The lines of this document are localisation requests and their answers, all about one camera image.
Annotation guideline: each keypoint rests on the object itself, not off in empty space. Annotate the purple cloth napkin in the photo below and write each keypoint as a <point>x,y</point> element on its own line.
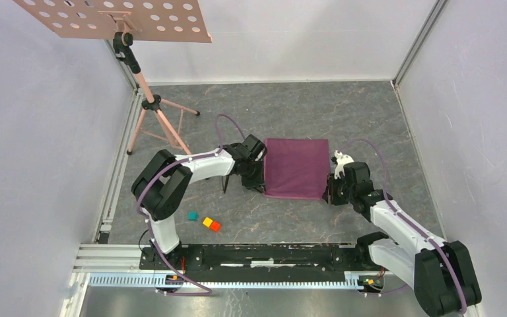
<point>296,168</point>

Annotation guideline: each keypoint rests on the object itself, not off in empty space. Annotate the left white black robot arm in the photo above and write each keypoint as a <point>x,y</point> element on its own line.
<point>161,186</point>

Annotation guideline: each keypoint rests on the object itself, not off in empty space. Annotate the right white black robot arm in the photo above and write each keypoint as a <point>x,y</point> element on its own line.
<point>411,236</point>

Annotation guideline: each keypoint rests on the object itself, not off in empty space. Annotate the orange cube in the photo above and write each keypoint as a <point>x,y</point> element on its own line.
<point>215,226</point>

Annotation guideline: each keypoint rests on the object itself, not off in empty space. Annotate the yellow cube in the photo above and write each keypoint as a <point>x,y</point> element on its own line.
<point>207,222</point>

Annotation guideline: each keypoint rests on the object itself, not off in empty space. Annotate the teal cube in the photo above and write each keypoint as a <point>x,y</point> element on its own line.
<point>192,216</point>

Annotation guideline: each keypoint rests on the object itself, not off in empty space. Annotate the pink music stand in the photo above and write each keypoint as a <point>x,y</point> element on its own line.
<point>123,23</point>

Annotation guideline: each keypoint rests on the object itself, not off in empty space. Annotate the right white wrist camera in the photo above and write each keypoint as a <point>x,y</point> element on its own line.
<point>340,160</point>

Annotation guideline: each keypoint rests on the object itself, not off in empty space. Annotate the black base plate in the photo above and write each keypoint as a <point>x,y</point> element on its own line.
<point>258,263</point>

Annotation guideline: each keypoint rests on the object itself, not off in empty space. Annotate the aluminium frame rail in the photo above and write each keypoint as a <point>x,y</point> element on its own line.
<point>117,265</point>

